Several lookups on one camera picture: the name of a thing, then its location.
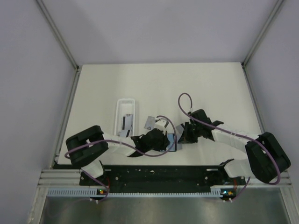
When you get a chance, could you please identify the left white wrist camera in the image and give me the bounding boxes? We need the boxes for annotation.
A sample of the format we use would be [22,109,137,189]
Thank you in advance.
[154,118,169,132]

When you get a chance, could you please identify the cards in basket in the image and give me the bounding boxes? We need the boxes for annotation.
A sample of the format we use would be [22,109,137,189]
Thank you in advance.
[117,129,131,138]
[121,114,134,130]

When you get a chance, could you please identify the white plastic basket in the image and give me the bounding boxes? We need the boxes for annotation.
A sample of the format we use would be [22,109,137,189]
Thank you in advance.
[114,98,136,137]

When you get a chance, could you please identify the purple cable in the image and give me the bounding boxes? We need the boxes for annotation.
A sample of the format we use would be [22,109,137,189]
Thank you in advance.
[178,93,281,203]
[64,115,178,203]

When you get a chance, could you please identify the right aluminium frame post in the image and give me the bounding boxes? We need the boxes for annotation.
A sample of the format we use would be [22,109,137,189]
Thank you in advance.
[242,0,286,69]

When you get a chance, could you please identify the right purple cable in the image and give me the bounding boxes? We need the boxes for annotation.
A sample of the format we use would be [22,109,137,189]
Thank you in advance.
[178,93,281,203]

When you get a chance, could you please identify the diamond print silver card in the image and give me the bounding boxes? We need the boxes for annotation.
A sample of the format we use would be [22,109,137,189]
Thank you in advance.
[144,116,156,130]

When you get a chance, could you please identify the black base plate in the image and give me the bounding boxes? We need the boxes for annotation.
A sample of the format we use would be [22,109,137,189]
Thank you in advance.
[79,164,246,193]

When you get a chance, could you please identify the silver card near holder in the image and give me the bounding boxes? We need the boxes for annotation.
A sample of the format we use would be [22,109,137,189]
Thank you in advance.
[176,124,185,134]

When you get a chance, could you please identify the left aluminium frame post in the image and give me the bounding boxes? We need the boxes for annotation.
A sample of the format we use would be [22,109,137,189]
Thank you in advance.
[35,0,79,71]

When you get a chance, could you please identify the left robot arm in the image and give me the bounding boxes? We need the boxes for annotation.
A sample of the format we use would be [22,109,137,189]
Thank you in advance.
[64,126,175,185]

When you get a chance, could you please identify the upper cards in basket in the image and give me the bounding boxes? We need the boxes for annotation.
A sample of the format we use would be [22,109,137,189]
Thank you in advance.
[121,114,134,130]

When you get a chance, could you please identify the grey slotted cable duct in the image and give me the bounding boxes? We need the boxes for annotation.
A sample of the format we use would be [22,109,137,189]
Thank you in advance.
[47,188,234,199]

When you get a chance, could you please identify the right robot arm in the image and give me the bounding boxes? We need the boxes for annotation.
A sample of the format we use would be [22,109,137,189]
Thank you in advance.
[178,109,291,185]

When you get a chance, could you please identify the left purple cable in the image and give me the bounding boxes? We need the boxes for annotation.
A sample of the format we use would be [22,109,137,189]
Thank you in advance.
[64,115,178,203]

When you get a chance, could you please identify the blue card holder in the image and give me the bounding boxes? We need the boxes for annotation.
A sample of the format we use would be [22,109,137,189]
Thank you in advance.
[163,133,183,152]

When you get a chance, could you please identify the aluminium frame post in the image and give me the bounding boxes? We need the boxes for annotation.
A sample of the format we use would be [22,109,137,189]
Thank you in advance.
[242,0,286,69]
[35,0,79,71]

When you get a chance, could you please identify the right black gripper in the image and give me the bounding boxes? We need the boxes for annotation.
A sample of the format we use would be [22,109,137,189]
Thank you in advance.
[179,122,202,144]

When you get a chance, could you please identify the lower cards in basket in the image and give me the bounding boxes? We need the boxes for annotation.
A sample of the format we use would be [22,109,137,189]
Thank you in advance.
[117,129,131,138]

